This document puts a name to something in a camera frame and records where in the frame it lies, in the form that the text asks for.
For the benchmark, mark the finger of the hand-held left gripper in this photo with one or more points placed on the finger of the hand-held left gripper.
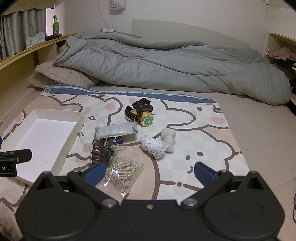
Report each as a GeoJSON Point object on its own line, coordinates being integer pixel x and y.
{"type": "Point", "coordinates": [18, 155]}
{"type": "Point", "coordinates": [0, 141]}

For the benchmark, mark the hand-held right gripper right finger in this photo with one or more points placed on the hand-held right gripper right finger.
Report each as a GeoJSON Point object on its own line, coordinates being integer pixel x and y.
{"type": "Point", "coordinates": [204, 174]}

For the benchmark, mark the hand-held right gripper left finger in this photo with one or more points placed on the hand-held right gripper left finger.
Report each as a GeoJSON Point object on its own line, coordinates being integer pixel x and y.
{"type": "Point", "coordinates": [93, 174]}

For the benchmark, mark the clear bag of rubber bands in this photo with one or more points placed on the clear bag of rubber bands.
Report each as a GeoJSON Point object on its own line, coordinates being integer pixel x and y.
{"type": "Point", "coordinates": [122, 171]}

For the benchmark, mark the white shallow cardboard box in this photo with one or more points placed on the white shallow cardboard box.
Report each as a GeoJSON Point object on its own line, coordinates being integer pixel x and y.
{"type": "Point", "coordinates": [46, 134]}

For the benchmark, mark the green plastic clips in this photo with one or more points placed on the green plastic clips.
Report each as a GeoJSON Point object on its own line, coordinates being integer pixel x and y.
{"type": "Point", "coordinates": [111, 141]}

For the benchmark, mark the colourful card box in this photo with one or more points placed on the colourful card box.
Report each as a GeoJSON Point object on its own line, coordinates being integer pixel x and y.
{"type": "Point", "coordinates": [119, 140]}

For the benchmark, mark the silver foil packet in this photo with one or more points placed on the silver foil packet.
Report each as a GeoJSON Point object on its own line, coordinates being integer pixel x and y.
{"type": "Point", "coordinates": [115, 131]}

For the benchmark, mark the white knotted cloth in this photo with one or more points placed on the white knotted cloth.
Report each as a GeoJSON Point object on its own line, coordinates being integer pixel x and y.
{"type": "Point", "coordinates": [168, 136]}

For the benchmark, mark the white mesh net bundle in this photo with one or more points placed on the white mesh net bundle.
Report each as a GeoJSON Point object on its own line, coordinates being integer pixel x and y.
{"type": "Point", "coordinates": [152, 146]}

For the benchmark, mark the bear printed blanket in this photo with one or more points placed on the bear printed blanket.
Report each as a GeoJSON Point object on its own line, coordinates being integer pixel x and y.
{"type": "Point", "coordinates": [208, 139]}

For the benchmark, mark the wooden bedside shelf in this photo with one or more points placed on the wooden bedside shelf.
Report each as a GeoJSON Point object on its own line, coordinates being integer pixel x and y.
{"type": "Point", "coordinates": [18, 69]}

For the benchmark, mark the beige fluffy pillow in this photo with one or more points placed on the beige fluffy pillow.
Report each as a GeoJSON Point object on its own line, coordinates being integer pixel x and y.
{"type": "Point", "coordinates": [57, 74]}

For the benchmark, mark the tissue pack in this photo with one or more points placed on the tissue pack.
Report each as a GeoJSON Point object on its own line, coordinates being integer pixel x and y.
{"type": "Point", "coordinates": [34, 41]}

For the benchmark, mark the grey curtain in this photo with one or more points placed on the grey curtain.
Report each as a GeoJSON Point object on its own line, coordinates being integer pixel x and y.
{"type": "Point", "coordinates": [20, 34]}

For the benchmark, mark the grey duvet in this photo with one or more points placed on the grey duvet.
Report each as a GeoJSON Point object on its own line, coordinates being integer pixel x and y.
{"type": "Point", "coordinates": [161, 64]}

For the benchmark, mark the black small tray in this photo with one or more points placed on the black small tray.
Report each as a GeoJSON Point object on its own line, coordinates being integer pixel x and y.
{"type": "Point", "coordinates": [54, 37]}

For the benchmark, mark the green glass bottle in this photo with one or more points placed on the green glass bottle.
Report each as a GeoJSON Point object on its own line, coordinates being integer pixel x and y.
{"type": "Point", "coordinates": [55, 26]}

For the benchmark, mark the white power strip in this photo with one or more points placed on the white power strip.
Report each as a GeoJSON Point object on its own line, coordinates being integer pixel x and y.
{"type": "Point", "coordinates": [106, 30]}

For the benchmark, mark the pink clothes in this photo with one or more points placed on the pink clothes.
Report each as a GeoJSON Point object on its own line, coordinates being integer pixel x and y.
{"type": "Point", "coordinates": [283, 52]}

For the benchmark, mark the cream open cabinet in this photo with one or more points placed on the cream open cabinet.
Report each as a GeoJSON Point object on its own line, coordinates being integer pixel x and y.
{"type": "Point", "coordinates": [271, 41]}

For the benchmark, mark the white hanging wall bag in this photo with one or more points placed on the white hanging wall bag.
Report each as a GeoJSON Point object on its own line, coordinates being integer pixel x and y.
{"type": "Point", "coordinates": [118, 4]}

